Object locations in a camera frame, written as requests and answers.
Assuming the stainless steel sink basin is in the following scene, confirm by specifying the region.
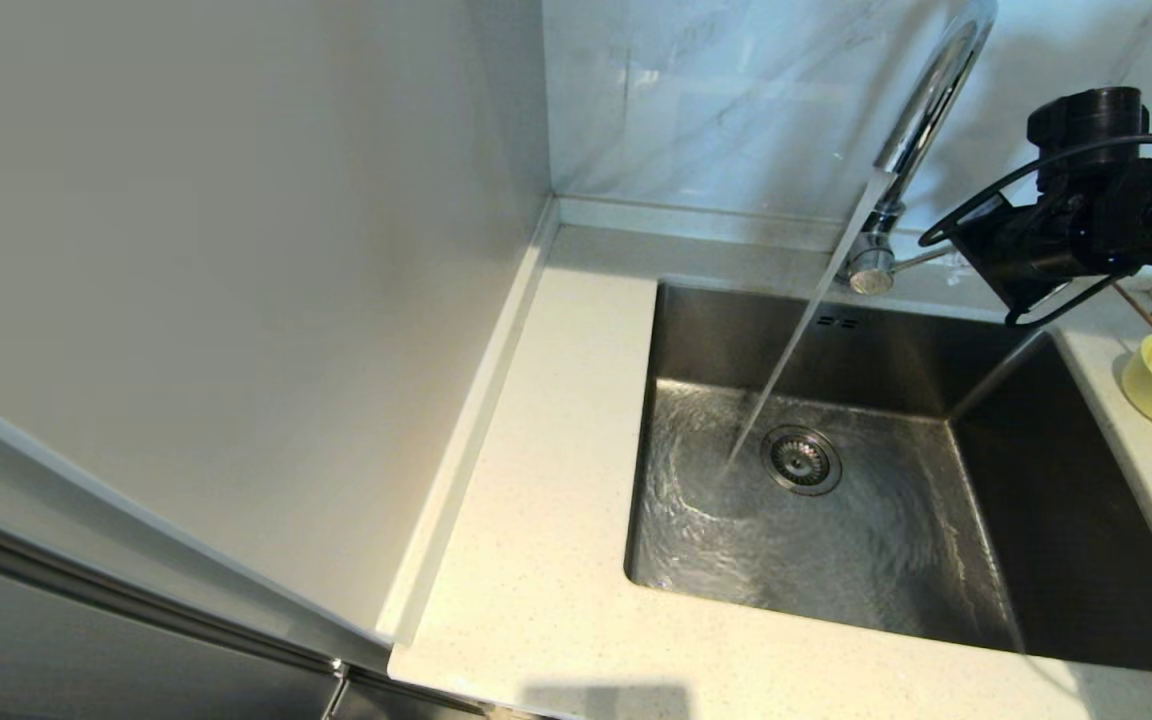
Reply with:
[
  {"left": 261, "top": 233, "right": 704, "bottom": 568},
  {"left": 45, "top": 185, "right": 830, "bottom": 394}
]
[{"left": 624, "top": 280, "right": 1152, "bottom": 673}]

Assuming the chrome gooseneck kitchen faucet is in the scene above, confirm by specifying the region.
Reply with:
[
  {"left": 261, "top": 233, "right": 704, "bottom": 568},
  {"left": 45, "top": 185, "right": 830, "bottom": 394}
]
[{"left": 834, "top": 0, "right": 999, "bottom": 296}]

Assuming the round metal drain strainer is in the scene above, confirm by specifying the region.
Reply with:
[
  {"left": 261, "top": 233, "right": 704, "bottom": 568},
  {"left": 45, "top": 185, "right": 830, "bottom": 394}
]
[{"left": 761, "top": 426, "right": 844, "bottom": 497}]

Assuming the white tall side panel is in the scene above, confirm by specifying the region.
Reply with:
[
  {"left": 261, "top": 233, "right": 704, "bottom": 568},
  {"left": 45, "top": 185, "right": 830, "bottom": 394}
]
[{"left": 0, "top": 0, "right": 559, "bottom": 646}]

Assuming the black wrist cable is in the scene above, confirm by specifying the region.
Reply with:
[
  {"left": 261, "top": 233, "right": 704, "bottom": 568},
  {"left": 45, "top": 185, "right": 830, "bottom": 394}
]
[{"left": 919, "top": 134, "right": 1152, "bottom": 329}]

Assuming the metal appliance handle bar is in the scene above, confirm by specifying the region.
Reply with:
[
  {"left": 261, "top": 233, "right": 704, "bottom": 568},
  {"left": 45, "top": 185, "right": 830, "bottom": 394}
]
[{"left": 0, "top": 498, "right": 352, "bottom": 720}]

